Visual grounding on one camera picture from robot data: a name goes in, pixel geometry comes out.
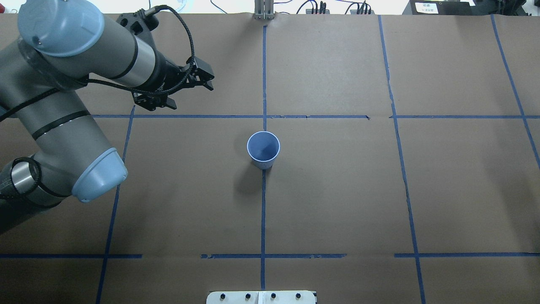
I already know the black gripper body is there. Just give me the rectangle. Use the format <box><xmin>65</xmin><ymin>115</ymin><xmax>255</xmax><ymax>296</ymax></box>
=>
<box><xmin>116</xmin><ymin>11</ymin><xmax>197</xmax><ymax>104</ymax></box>

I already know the blue plastic cup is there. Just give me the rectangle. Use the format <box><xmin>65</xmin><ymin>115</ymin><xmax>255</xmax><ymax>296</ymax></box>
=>
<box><xmin>246</xmin><ymin>131</ymin><xmax>281</xmax><ymax>171</ymax></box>

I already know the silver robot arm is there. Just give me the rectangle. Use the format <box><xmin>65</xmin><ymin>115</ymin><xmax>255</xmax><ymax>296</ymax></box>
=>
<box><xmin>1</xmin><ymin>0</ymin><xmax>214</xmax><ymax>233</ymax></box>

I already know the black box with label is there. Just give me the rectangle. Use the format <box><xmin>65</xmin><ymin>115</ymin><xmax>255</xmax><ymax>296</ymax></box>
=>
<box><xmin>402</xmin><ymin>0</ymin><xmax>474</xmax><ymax>16</ymax></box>

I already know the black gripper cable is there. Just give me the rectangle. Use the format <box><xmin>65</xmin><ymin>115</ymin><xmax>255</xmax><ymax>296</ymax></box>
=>
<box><xmin>0</xmin><ymin>4</ymin><xmax>197</xmax><ymax>123</ymax></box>

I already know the grey aluminium frame post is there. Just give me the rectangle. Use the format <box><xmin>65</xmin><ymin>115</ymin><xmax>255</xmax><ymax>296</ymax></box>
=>
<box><xmin>253</xmin><ymin>0</ymin><xmax>275</xmax><ymax>20</ymax></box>

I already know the left black cable connector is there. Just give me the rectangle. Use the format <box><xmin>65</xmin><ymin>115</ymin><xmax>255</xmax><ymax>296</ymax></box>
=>
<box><xmin>297</xmin><ymin>0</ymin><xmax>330</xmax><ymax>15</ymax></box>

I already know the black cable connector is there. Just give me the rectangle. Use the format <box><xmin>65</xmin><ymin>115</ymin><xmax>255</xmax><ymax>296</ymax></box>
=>
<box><xmin>345</xmin><ymin>1</ymin><xmax>375</xmax><ymax>15</ymax></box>
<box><xmin>297</xmin><ymin>0</ymin><xmax>330</xmax><ymax>15</ymax></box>

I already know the right black cable connector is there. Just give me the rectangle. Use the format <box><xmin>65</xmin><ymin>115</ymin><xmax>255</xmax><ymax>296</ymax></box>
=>
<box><xmin>345</xmin><ymin>1</ymin><xmax>375</xmax><ymax>15</ymax></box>

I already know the white camera pole base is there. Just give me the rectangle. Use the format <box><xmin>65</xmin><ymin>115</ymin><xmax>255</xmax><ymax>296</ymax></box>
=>
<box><xmin>206</xmin><ymin>290</ymin><xmax>318</xmax><ymax>304</ymax></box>

